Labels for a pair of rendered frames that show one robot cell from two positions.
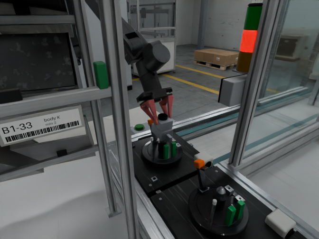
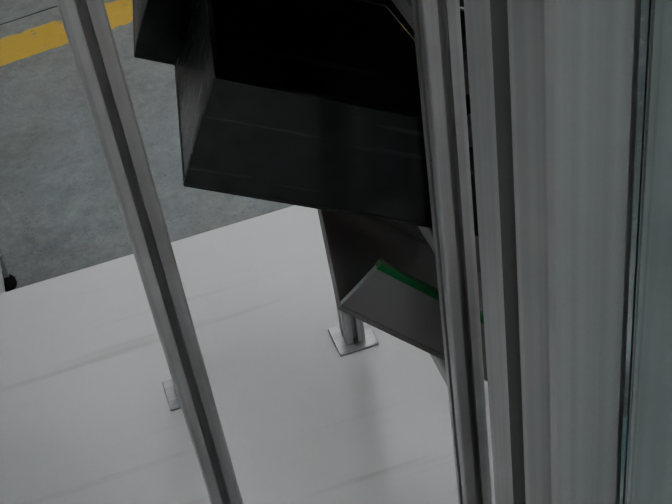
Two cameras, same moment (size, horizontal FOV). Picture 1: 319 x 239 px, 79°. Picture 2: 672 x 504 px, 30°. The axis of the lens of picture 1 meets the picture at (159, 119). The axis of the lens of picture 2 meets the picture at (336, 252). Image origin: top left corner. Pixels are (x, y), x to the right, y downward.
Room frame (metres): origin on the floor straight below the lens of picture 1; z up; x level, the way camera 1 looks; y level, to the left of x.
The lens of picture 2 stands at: (0.51, -0.40, 1.73)
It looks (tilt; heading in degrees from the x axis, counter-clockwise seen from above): 41 degrees down; 109
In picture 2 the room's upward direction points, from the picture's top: 9 degrees counter-clockwise
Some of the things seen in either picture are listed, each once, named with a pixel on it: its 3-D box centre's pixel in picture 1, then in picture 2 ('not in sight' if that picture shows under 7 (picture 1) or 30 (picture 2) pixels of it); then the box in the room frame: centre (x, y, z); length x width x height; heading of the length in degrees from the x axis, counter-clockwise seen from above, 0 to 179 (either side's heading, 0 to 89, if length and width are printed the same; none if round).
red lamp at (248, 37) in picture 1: (251, 41); not in sight; (0.53, -0.23, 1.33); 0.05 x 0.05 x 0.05
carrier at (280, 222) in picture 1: (219, 199); not in sight; (0.31, -0.14, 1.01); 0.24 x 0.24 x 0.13; 31
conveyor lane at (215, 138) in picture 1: (226, 145); not in sight; (0.66, -0.28, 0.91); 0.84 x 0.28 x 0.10; 121
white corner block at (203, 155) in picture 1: (203, 160); not in sight; (0.50, -0.14, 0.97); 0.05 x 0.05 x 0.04; 31
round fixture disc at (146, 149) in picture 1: (162, 151); not in sight; (0.53, -0.01, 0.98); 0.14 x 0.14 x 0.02
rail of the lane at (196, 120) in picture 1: (194, 128); not in sight; (0.80, -0.17, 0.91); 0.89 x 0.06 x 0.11; 121
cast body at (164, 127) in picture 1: (164, 126); not in sight; (0.52, -0.01, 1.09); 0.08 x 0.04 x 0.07; 31
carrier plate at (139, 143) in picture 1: (162, 156); not in sight; (0.53, -0.01, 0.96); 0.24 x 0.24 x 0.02; 31
